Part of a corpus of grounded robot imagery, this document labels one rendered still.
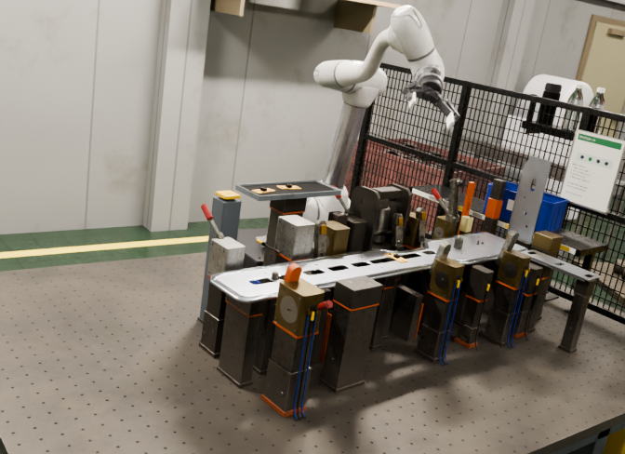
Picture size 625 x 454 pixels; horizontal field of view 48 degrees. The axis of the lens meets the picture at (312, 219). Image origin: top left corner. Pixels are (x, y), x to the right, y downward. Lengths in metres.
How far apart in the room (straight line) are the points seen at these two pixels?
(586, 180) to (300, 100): 3.33
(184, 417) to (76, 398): 0.29
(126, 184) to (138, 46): 1.01
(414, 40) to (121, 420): 1.46
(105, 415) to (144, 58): 3.64
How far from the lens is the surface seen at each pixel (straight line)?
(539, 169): 2.94
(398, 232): 2.60
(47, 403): 2.00
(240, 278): 2.05
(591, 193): 3.15
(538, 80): 7.64
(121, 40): 5.18
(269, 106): 5.83
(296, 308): 1.86
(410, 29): 2.39
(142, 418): 1.94
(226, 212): 2.28
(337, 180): 3.09
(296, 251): 2.26
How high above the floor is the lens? 1.77
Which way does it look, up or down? 16 degrees down
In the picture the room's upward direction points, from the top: 9 degrees clockwise
